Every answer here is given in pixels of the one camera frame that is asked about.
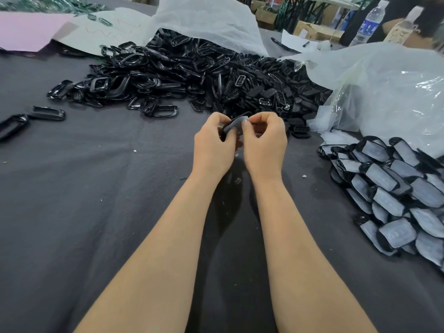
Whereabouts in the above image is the pile of green plastic parts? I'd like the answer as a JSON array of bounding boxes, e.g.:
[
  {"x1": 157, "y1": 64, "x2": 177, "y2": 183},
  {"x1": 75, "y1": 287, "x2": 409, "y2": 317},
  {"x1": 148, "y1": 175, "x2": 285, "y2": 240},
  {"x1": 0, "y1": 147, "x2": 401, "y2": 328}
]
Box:
[{"x1": 0, "y1": 0, "x2": 113, "y2": 26}]

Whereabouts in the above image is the white paper sheet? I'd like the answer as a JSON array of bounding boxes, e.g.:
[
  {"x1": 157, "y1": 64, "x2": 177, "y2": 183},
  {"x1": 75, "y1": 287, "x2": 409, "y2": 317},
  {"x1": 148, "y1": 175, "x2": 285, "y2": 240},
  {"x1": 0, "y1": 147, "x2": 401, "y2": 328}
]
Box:
[{"x1": 281, "y1": 30, "x2": 335, "y2": 54}]

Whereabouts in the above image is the clear water bottle blue label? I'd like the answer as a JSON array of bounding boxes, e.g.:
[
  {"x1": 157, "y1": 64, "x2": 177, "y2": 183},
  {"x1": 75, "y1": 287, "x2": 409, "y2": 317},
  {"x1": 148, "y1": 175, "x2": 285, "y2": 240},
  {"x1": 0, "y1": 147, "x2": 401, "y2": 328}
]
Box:
[{"x1": 348, "y1": 0, "x2": 390, "y2": 47}]

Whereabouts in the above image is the pale green paper sheet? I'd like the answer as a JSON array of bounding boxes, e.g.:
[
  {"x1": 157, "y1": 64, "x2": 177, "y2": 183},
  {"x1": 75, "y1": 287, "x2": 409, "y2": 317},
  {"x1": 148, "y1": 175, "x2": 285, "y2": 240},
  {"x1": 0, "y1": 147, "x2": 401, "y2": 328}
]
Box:
[{"x1": 53, "y1": 7, "x2": 153, "y2": 57}]

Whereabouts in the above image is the clear plastic bottle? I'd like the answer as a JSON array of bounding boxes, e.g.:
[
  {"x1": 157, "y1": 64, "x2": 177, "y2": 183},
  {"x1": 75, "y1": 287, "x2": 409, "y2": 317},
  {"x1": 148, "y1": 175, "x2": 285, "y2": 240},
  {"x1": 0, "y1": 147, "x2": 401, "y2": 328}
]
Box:
[{"x1": 383, "y1": 6, "x2": 424, "y2": 45}]

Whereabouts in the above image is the black plastic frame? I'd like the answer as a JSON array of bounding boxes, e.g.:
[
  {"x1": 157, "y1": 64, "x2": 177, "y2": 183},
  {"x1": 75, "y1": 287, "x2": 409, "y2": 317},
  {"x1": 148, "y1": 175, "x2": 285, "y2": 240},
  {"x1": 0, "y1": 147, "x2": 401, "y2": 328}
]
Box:
[
  {"x1": 29, "y1": 106, "x2": 66, "y2": 122},
  {"x1": 0, "y1": 114, "x2": 30, "y2": 142}
]

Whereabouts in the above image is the dark grey table cloth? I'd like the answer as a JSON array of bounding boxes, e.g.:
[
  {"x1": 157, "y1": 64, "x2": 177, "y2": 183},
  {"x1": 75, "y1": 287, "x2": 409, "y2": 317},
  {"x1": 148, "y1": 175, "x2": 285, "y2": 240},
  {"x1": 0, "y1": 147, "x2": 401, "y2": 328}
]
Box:
[{"x1": 0, "y1": 0, "x2": 444, "y2": 333}]

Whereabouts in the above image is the open cardboard box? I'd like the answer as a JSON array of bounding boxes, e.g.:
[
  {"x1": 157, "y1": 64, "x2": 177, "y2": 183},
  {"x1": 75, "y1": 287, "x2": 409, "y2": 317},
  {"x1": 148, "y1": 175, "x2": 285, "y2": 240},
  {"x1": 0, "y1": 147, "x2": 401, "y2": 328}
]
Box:
[{"x1": 255, "y1": 6, "x2": 278, "y2": 30}]

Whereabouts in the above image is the black pen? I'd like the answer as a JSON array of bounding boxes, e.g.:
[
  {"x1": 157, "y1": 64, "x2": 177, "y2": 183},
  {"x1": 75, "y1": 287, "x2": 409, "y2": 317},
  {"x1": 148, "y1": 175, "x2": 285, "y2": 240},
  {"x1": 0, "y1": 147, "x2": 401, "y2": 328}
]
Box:
[{"x1": 271, "y1": 37, "x2": 299, "y2": 53}]

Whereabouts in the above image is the person's left forearm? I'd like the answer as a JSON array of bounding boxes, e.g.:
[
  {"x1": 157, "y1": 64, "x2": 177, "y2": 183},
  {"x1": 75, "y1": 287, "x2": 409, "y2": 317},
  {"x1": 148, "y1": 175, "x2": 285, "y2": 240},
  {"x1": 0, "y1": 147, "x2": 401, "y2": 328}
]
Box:
[{"x1": 74, "y1": 170, "x2": 224, "y2": 333}]

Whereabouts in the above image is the pile of black button pads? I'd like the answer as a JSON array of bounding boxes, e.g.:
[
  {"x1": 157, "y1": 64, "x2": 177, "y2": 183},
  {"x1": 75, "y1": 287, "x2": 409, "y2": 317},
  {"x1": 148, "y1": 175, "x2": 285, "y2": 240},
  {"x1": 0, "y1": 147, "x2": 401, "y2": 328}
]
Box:
[{"x1": 189, "y1": 53, "x2": 333, "y2": 139}]

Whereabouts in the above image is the person's right hand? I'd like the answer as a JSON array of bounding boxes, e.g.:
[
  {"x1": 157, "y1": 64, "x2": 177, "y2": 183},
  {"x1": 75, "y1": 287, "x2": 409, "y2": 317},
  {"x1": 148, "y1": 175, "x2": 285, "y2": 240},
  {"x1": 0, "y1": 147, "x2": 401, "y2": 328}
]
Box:
[{"x1": 241, "y1": 111, "x2": 288, "y2": 180}]

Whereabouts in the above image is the white foam wrap sheet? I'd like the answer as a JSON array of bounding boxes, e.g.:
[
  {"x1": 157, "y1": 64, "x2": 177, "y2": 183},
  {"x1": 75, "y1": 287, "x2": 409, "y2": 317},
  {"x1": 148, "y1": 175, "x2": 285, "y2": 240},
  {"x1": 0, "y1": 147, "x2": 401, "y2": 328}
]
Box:
[{"x1": 144, "y1": 0, "x2": 270, "y2": 57}]

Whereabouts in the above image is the person's left hand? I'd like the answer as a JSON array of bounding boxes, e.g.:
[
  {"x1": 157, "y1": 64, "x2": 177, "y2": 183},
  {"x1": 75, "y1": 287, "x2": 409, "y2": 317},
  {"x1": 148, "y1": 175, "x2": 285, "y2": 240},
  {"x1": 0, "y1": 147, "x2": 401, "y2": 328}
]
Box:
[{"x1": 193, "y1": 112, "x2": 244, "y2": 178}]

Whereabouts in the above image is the white folding table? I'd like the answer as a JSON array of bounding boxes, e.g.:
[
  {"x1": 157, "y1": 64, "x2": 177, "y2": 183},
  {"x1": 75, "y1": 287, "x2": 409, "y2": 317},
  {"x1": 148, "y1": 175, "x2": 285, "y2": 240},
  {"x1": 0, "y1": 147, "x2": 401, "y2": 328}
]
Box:
[{"x1": 295, "y1": 0, "x2": 375, "y2": 11}]

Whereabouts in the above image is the pile of film-covered black shells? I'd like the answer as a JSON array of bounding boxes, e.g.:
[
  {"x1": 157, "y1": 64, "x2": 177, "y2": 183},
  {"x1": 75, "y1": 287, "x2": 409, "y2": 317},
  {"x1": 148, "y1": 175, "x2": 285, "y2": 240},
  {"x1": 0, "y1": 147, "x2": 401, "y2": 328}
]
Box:
[{"x1": 317, "y1": 136, "x2": 444, "y2": 272}]

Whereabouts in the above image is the clear plastic bag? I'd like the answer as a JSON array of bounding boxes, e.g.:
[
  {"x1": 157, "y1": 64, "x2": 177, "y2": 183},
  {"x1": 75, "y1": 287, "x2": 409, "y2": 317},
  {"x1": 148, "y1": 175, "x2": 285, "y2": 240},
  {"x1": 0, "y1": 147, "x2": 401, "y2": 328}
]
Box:
[{"x1": 277, "y1": 42, "x2": 444, "y2": 158}]

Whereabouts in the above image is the brown cardboard box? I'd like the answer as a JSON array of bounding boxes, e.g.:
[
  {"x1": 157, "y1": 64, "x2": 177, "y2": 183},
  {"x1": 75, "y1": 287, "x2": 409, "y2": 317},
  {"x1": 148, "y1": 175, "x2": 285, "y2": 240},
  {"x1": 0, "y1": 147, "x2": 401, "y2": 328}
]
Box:
[{"x1": 293, "y1": 21, "x2": 345, "y2": 43}]

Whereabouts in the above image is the pile of black plastic frames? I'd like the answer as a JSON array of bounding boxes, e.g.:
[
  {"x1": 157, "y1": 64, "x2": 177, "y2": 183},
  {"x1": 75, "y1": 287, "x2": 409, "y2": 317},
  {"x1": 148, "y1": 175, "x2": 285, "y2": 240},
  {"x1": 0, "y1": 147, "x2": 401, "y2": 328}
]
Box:
[{"x1": 47, "y1": 29, "x2": 222, "y2": 118}]

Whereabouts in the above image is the person's right forearm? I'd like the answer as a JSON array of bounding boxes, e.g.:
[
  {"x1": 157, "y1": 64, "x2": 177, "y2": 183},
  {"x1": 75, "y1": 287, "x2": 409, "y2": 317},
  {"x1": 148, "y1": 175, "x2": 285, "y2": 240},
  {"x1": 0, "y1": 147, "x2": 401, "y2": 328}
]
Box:
[{"x1": 249, "y1": 173, "x2": 379, "y2": 333}]

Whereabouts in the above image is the black key fob shell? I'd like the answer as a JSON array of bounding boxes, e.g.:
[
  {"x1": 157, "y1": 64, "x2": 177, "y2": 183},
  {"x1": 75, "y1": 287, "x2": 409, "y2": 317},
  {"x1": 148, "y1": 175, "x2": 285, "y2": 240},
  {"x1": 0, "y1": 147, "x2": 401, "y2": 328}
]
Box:
[{"x1": 221, "y1": 112, "x2": 268, "y2": 142}]

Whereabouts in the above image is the pink paper sheet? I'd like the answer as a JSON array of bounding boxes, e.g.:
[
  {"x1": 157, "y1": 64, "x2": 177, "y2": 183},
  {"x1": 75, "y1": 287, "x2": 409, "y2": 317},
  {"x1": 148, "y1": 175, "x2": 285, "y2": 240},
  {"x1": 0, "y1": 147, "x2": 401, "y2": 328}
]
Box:
[{"x1": 0, "y1": 12, "x2": 80, "y2": 52}]

